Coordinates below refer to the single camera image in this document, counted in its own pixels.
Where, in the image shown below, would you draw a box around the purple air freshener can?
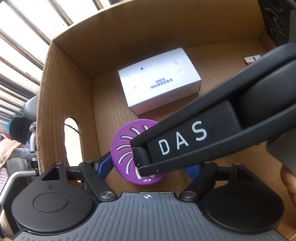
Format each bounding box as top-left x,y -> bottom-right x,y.
110,119 -> 166,185

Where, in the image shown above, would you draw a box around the red white toothpaste tube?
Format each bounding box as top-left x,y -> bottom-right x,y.
244,55 -> 261,65

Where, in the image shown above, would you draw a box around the white soap box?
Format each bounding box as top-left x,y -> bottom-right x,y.
118,48 -> 202,115

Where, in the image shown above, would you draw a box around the person's right hand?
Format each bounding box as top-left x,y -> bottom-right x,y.
280,164 -> 296,206

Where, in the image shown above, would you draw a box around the black wheelchair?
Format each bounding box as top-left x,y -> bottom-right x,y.
1,96 -> 38,237

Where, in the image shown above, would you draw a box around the brown cardboard box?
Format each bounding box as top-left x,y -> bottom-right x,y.
36,0 -> 296,239

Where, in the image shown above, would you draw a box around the pile of clothes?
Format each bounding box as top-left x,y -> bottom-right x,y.
1,132 -> 30,168

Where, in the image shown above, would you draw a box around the metal window bars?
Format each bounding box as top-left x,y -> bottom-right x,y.
1,1 -> 117,123

